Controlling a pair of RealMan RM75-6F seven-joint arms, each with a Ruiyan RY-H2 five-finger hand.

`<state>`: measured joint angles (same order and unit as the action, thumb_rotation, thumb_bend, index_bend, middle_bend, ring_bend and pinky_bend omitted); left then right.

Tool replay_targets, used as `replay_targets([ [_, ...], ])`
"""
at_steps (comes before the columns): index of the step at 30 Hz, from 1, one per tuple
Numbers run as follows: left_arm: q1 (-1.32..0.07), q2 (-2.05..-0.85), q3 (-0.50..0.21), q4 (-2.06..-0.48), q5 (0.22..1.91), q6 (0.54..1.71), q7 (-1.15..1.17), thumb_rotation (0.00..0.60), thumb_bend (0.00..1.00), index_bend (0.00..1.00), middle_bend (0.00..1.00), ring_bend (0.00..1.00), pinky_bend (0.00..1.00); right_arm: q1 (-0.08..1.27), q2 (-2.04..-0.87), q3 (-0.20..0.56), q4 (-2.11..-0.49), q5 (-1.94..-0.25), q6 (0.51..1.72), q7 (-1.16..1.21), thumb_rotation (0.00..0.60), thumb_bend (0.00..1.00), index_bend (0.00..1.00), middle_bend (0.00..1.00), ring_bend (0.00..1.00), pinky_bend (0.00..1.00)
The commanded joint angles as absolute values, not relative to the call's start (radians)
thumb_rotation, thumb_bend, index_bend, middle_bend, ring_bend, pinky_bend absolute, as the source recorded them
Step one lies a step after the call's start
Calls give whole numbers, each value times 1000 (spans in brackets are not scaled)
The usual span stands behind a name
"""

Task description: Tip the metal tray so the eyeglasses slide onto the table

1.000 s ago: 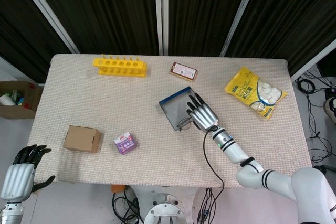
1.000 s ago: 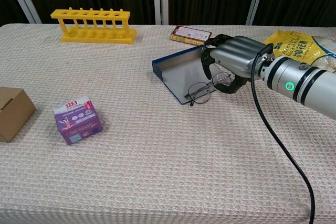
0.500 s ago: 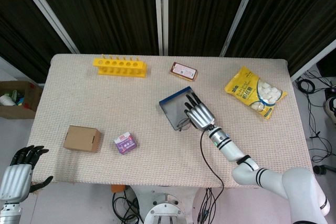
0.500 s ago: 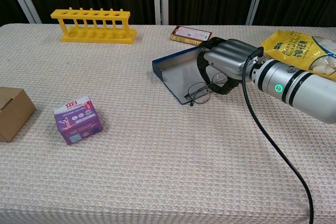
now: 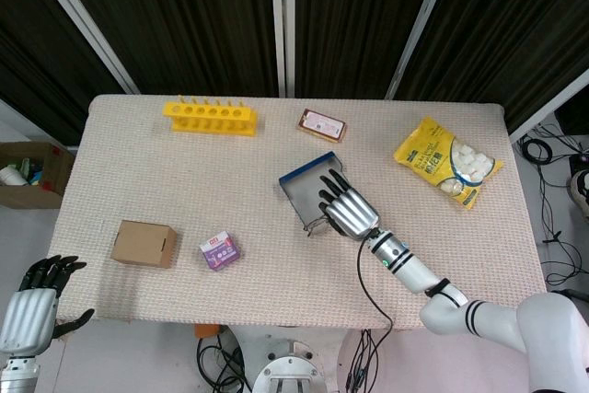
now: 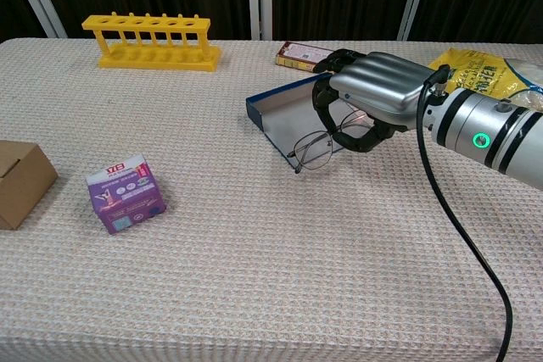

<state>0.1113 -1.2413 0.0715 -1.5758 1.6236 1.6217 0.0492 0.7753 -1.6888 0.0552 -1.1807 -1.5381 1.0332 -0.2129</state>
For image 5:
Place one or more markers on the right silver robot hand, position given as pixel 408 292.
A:
pixel 352 211

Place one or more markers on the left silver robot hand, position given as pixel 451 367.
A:
pixel 30 315

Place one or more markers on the grey metal tray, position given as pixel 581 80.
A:
pixel 306 190

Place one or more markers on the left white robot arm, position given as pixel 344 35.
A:
pixel 16 374

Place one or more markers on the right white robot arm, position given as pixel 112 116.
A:
pixel 460 301

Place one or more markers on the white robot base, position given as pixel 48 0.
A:
pixel 290 361

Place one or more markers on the brown snack packet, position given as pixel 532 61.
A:
pixel 322 125

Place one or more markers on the yellow candy bag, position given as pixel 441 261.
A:
pixel 448 160

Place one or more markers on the brown cardboard box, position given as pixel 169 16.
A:
pixel 143 243

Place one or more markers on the small purple box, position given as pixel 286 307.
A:
pixel 220 249

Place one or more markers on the white paper cup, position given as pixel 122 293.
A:
pixel 11 176

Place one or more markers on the open cardboard bin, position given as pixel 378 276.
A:
pixel 30 174

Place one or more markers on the beige woven tablecloth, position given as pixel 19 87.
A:
pixel 207 181

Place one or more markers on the yellow test tube rack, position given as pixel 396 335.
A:
pixel 209 116

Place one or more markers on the orange plastic piece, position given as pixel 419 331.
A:
pixel 207 330

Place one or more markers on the white black sneaker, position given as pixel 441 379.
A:
pixel 580 188

